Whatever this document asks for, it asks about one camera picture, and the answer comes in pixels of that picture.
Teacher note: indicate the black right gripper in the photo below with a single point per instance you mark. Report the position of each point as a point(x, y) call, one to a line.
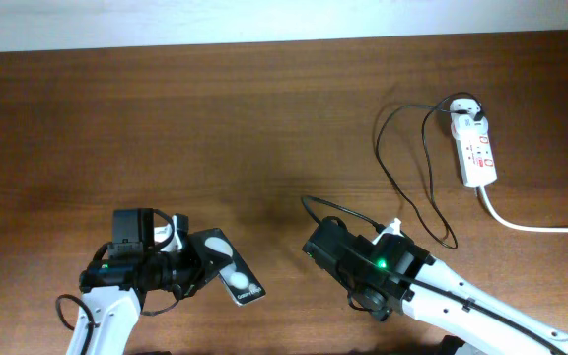
point(340, 274)

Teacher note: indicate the white charger plug adapter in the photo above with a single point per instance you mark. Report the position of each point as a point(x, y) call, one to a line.
point(468, 108)

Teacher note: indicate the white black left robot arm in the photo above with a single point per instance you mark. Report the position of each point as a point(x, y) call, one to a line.
point(121, 274)

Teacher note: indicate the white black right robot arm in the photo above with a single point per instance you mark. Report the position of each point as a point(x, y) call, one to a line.
point(392, 274)

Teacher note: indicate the white power strip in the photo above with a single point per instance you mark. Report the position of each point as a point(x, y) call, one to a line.
point(474, 151)

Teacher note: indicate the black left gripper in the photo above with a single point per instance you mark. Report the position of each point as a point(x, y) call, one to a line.
point(204, 267)

